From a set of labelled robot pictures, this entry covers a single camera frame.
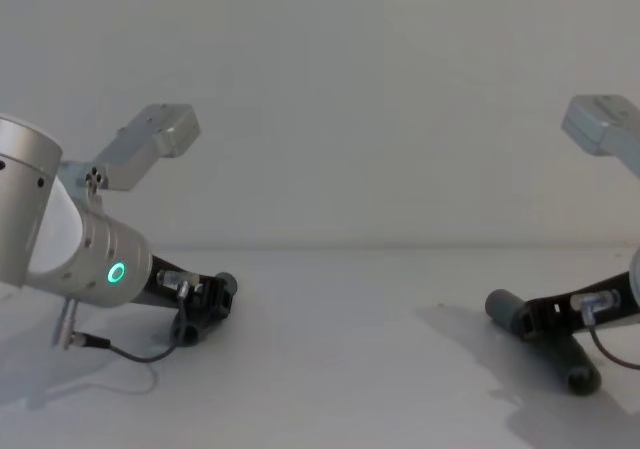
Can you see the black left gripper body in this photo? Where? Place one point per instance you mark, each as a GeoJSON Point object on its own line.
{"type": "Point", "coordinates": [205, 299]}

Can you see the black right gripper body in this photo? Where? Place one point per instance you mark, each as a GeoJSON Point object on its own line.
{"type": "Point", "coordinates": [555, 316]}

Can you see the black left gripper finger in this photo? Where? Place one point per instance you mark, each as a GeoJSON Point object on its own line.
{"type": "Point", "coordinates": [189, 334]}
{"type": "Point", "coordinates": [229, 283]}

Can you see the white table cloth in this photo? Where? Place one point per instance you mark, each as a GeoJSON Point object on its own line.
{"type": "Point", "coordinates": [325, 359]}

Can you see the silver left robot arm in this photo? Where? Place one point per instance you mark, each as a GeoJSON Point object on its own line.
{"type": "Point", "coordinates": [100, 249]}

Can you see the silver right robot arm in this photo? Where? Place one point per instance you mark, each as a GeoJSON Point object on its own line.
{"type": "Point", "coordinates": [595, 124]}

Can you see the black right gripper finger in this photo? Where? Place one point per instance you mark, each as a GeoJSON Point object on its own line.
{"type": "Point", "coordinates": [581, 369]}
{"type": "Point", "coordinates": [501, 309]}

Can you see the white curtain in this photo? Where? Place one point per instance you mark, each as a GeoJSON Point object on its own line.
{"type": "Point", "coordinates": [350, 94]}

